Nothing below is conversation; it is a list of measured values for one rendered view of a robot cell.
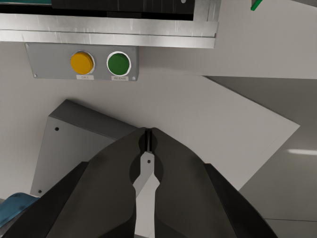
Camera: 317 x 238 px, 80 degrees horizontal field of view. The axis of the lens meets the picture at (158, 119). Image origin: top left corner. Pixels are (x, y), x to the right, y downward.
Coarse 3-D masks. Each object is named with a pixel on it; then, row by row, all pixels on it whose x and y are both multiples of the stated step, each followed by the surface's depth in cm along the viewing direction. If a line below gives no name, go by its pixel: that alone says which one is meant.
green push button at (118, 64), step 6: (114, 54) 36; (120, 54) 36; (108, 60) 36; (114, 60) 36; (120, 60) 36; (126, 60) 36; (108, 66) 37; (114, 66) 36; (120, 66) 36; (126, 66) 36; (114, 72) 37; (120, 72) 37
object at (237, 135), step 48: (0, 96) 51; (48, 96) 51; (96, 96) 51; (144, 96) 52; (192, 96) 52; (240, 96) 52; (0, 144) 58; (192, 144) 59; (240, 144) 60; (0, 192) 67; (144, 192) 69
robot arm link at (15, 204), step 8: (8, 200) 34; (16, 200) 34; (24, 200) 35; (32, 200) 36; (0, 208) 32; (8, 208) 32; (16, 208) 33; (24, 208) 34; (0, 216) 31; (8, 216) 32; (16, 216) 32; (0, 224) 31; (8, 224) 31; (0, 232) 31
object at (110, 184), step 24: (120, 144) 11; (144, 144) 12; (96, 168) 9; (120, 168) 9; (72, 192) 8; (96, 192) 8; (120, 192) 8; (72, 216) 7; (96, 216) 7; (120, 216) 7
